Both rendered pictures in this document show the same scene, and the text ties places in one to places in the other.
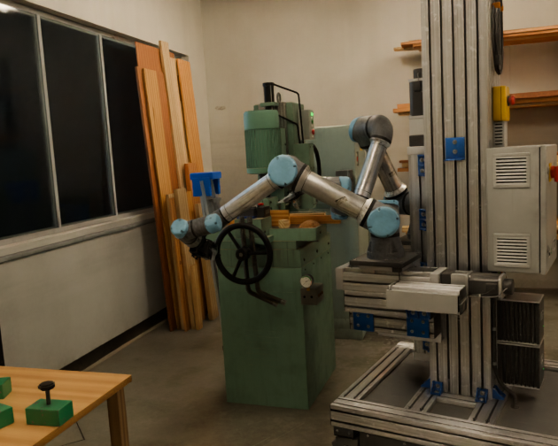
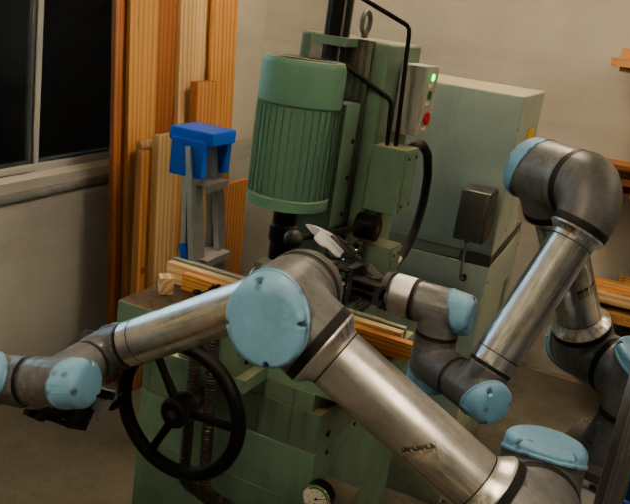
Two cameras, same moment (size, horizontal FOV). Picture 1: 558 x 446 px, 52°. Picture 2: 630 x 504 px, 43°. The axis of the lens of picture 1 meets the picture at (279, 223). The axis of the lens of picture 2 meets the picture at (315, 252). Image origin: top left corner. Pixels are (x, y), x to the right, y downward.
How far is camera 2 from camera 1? 1.32 m
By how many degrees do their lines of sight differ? 11
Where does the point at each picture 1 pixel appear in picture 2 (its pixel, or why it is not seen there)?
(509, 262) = not seen: outside the picture
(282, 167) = (267, 317)
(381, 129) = (591, 203)
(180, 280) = not seen: hidden behind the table
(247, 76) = not seen: outside the picture
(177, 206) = (154, 168)
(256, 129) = (282, 106)
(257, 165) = (268, 191)
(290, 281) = (284, 474)
